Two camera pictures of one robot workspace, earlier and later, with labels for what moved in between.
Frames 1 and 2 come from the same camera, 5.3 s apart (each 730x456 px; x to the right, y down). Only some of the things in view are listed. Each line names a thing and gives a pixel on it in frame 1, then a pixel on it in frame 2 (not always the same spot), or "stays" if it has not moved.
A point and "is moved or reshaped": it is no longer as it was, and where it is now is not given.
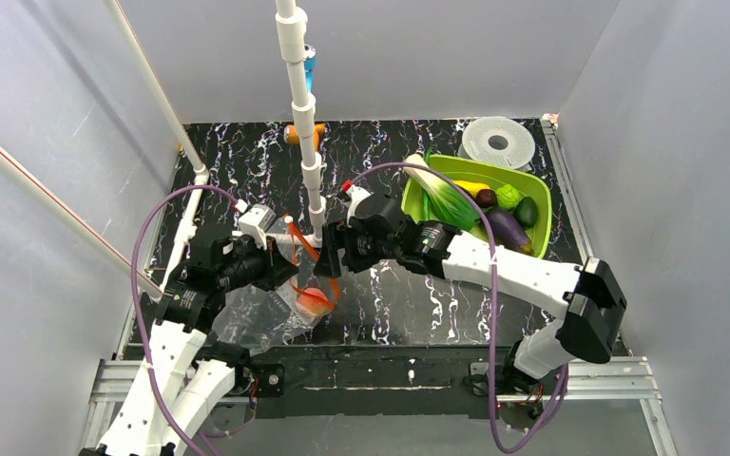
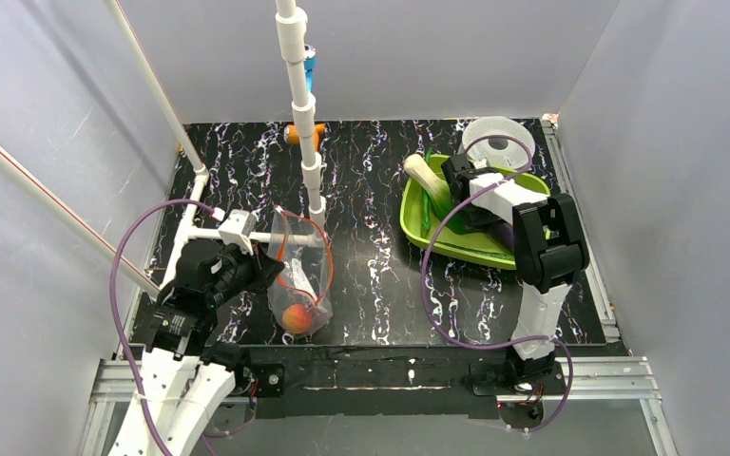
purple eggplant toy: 509,232 stays
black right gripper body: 334,250 → 457,171
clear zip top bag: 257,318 is moved or reshaped
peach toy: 314,300 → 297,318
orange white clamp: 292,137 stays
